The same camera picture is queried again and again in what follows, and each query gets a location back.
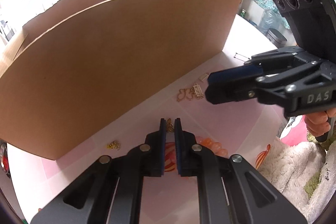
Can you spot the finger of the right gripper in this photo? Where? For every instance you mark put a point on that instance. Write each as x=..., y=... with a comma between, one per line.
x=236, y=73
x=230, y=91

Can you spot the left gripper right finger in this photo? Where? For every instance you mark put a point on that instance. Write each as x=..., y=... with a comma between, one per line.
x=185, y=156

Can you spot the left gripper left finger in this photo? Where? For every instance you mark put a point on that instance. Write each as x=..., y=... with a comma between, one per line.
x=154, y=159

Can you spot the gold butterfly outline pendant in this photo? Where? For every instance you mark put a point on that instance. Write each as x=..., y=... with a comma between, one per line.
x=185, y=94

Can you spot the small gold earring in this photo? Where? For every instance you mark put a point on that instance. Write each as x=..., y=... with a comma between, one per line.
x=169, y=125

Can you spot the right hand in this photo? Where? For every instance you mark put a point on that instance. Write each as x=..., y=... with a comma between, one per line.
x=317, y=123

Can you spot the white comb hair clip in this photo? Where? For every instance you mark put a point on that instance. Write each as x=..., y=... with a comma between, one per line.
x=197, y=91

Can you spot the small white clip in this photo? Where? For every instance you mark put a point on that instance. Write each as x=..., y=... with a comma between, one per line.
x=204, y=77

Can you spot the pink patterned tablecloth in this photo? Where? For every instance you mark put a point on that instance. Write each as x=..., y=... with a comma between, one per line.
x=238, y=127

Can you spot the yellow gold charm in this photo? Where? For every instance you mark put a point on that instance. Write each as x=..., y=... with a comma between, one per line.
x=114, y=145

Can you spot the silver round tin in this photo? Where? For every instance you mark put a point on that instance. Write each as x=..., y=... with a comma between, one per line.
x=276, y=38

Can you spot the clear plastic bottle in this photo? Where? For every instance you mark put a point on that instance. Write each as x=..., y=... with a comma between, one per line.
x=268, y=20

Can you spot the large brown cardboard box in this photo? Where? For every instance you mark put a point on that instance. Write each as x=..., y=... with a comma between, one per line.
x=75, y=68

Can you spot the black wire rectangle clip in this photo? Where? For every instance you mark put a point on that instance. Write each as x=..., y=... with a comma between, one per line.
x=241, y=57

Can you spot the black camera box right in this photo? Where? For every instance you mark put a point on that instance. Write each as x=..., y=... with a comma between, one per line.
x=313, y=25

